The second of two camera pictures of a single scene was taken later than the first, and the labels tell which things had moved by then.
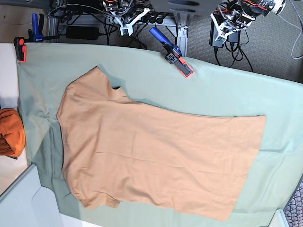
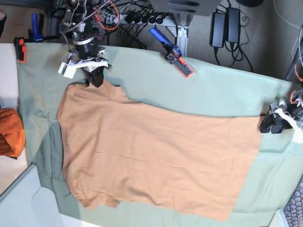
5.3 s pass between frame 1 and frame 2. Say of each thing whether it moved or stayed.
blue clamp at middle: stayed
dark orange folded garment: stayed
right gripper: moved
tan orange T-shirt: stayed
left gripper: moved
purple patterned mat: stayed
